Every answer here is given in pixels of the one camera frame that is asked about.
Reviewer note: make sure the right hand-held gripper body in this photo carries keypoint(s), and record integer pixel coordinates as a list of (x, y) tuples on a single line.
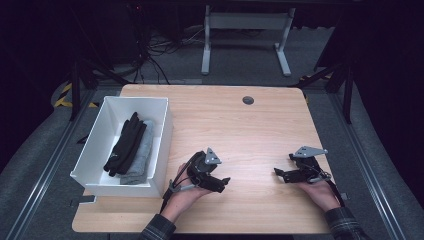
[(306, 168)]

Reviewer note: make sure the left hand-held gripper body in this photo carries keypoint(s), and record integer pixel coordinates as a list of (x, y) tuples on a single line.
[(205, 173)]

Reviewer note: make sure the plain grey mitten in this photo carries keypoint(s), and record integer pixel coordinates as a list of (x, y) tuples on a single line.
[(146, 143)]

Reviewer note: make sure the white box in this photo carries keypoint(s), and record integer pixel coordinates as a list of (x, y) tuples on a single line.
[(100, 160)]

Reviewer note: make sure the person's right hand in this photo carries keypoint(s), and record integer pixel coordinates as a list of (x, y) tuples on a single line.
[(318, 195)]

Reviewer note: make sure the person's left hand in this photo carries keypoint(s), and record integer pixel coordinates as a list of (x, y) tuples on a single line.
[(186, 200)]

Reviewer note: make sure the grey round table grommet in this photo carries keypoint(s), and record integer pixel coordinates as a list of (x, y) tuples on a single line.
[(248, 100)]

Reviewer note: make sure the black metal stand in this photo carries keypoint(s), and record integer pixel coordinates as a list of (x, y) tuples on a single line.
[(76, 86), (348, 86)]

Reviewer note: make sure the yellow black striped tape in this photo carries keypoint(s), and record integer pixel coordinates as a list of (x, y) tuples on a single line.
[(63, 96)]

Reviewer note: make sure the grey metal floor rail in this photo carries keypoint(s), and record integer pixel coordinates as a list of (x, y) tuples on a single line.
[(46, 170), (370, 170)]

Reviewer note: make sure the white metal desk frame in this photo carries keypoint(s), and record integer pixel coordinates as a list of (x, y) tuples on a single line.
[(246, 21)]

